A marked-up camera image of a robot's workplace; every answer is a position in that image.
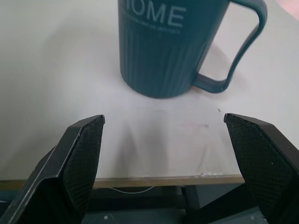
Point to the dark teal ribbed HOME mug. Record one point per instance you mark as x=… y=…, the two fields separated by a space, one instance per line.
x=161 y=53

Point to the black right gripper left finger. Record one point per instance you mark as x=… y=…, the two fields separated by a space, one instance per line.
x=70 y=168

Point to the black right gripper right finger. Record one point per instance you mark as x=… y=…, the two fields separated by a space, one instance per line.
x=264 y=168

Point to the black table frame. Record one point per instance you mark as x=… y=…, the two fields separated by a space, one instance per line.
x=144 y=198

